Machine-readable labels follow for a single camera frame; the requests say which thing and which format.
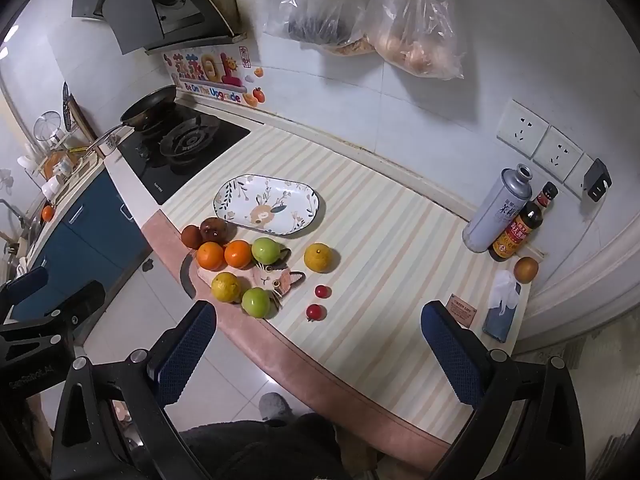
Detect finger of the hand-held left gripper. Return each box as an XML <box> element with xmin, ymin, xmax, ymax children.
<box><xmin>0</xmin><ymin>266</ymin><xmax>49</xmax><ymax>311</ymax></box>
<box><xmin>0</xmin><ymin>281</ymin><xmax>106</xmax><ymax>346</ymax></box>

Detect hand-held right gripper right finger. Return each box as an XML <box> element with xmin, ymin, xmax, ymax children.
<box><xmin>420</xmin><ymin>301</ymin><xmax>586</xmax><ymax>480</ymax></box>

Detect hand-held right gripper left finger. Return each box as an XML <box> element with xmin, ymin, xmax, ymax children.
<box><xmin>50</xmin><ymin>300</ymin><xmax>218</xmax><ymax>480</ymax></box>

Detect yellow mandarin orange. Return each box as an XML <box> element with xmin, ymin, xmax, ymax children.
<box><xmin>211</xmin><ymin>272</ymin><xmax>242</xmax><ymax>304</ymax></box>
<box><xmin>304</xmin><ymin>243</ymin><xmax>337</xmax><ymax>274</ymax></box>

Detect green apple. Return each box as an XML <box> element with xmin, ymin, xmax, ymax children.
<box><xmin>242</xmin><ymin>287</ymin><xmax>272</xmax><ymax>318</ymax></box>
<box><xmin>251</xmin><ymin>237</ymin><xmax>281</xmax><ymax>264</ymax></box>

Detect oval floral ceramic plate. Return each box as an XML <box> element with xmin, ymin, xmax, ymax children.
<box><xmin>214</xmin><ymin>174</ymin><xmax>326</xmax><ymax>237</ymax></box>

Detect small brown card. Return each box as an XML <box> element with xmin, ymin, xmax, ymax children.
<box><xmin>446</xmin><ymin>294</ymin><xmax>478</xmax><ymax>328</ymax></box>

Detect blue kitchen cabinet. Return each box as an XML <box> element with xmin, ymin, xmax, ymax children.
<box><xmin>10</xmin><ymin>167</ymin><xmax>151</xmax><ymax>321</ymax></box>

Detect blue tissue pack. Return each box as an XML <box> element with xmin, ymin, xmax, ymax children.
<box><xmin>482</xmin><ymin>270</ymin><xmax>523</xmax><ymax>341</ymax></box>

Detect grey slipper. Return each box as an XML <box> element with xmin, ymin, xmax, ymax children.
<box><xmin>259</xmin><ymin>392</ymin><xmax>296</xmax><ymax>423</ymax></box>

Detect brown round fruit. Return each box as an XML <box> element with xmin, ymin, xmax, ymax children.
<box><xmin>513</xmin><ymin>256</ymin><xmax>540</xmax><ymax>282</ymax></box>

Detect cat-shaped coaster mat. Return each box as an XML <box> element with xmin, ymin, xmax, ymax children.
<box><xmin>197</xmin><ymin>247</ymin><xmax>306</xmax><ymax>311</ymax></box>

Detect dish rack with dishes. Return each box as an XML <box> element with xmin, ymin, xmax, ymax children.
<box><xmin>17</xmin><ymin>110</ymin><xmax>101</xmax><ymax>196</ymax></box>

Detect person's dark trousers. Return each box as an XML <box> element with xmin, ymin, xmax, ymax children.
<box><xmin>177</xmin><ymin>412</ymin><xmax>381</xmax><ymax>480</ymax></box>

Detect dark soy sauce bottle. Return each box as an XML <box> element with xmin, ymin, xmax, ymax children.
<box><xmin>487</xmin><ymin>181</ymin><xmax>559</xmax><ymax>262</ymax></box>

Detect grey gas canister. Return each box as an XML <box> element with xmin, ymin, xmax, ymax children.
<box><xmin>462</xmin><ymin>164</ymin><xmax>534</xmax><ymax>253</ymax></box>

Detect black gas stove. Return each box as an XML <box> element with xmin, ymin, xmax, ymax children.
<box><xmin>116</xmin><ymin>105</ymin><xmax>251</xmax><ymax>206</ymax></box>

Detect black frying pan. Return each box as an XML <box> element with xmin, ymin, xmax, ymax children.
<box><xmin>82</xmin><ymin>85</ymin><xmax>178</xmax><ymax>158</ymax></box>

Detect black plug charger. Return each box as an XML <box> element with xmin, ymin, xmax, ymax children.
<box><xmin>582</xmin><ymin>158</ymin><xmax>612</xmax><ymax>203</ymax></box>

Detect grey range hood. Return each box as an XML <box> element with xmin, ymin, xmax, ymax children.
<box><xmin>71</xmin><ymin>0</ymin><xmax>246</xmax><ymax>56</ymax></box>

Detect clear plastic bag pale contents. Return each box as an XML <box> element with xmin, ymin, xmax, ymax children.
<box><xmin>367</xmin><ymin>0</ymin><xmax>466</xmax><ymax>80</ymax></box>

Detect clear plastic bag dark contents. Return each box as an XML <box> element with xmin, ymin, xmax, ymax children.
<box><xmin>264</xmin><ymin>0</ymin><xmax>396</xmax><ymax>53</ymax></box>

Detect white wall socket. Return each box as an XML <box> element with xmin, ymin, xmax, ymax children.
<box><xmin>565</xmin><ymin>152</ymin><xmax>608</xmax><ymax>201</ymax></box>
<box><xmin>532</xmin><ymin>126</ymin><xmax>584</xmax><ymax>182</ymax></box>
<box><xmin>496</xmin><ymin>98</ymin><xmax>549</xmax><ymax>157</ymax></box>

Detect colourful wall sticker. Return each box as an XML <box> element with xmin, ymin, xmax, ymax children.
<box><xmin>162</xmin><ymin>50</ymin><xmax>266</xmax><ymax>108</ymax></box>

